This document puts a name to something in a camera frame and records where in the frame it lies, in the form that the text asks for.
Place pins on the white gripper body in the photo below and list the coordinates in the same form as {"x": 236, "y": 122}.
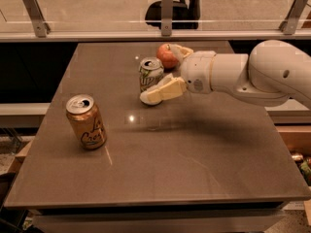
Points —
{"x": 196, "y": 69}

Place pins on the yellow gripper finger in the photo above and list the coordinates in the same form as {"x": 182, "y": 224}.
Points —
{"x": 169, "y": 87}
{"x": 178, "y": 53}

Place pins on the white green 7up can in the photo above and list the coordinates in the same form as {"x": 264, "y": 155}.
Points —
{"x": 151, "y": 72}

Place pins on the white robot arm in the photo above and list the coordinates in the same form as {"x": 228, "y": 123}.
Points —
{"x": 271, "y": 74}

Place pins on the orange LaCroix can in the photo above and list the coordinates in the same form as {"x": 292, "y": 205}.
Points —
{"x": 86, "y": 121}

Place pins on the red apple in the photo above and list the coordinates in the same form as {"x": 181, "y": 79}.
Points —
{"x": 166, "y": 56}

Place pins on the black office chair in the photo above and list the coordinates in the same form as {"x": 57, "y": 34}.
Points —
{"x": 186, "y": 14}

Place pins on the cans in side box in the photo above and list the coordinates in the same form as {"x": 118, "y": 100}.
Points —
{"x": 302, "y": 165}

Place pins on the cardboard box left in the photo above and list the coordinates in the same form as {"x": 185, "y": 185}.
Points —
{"x": 19, "y": 158}

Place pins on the middle metal railing bracket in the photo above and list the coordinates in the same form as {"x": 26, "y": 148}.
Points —
{"x": 166, "y": 17}

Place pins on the metal railing bracket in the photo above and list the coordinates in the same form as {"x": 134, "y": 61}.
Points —
{"x": 166, "y": 17}
{"x": 289, "y": 25}
{"x": 40, "y": 26}

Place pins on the right metal railing bracket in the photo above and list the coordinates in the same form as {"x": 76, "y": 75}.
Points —
{"x": 289, "y": 25}

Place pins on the left metal railing bracket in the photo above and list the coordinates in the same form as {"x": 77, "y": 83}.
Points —
{"x": 40, "y": 26}

